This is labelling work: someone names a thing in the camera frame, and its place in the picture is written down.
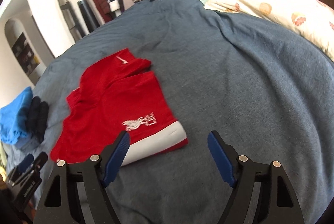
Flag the black rolled mat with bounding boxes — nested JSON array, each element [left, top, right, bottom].
[[77, 0, 100, 32]]

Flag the grey-blue bed cover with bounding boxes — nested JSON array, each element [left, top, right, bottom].
[[4, 0, 334, 224]]

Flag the red football shorts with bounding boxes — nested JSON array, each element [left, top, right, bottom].
[[50, 49, 188, 165]]

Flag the folded dark navy garment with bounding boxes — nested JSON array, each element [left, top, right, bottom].
[[25, 96, 41, 134]]

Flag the folded blue garment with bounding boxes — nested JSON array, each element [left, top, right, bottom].
[[1, 87, 33, 148]]

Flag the floral cream pillow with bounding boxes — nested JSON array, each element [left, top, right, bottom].
[[204, 0, 333, 60]]

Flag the grey metal ladder shelf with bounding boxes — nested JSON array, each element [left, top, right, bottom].
[[60, 0, 86, 42]]

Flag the arched wall shelf niche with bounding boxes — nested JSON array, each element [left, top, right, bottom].
[[5, 19, 46, 85]]

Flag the folded black garment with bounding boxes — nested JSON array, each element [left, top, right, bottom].
[[36, 101, 49, 143]]

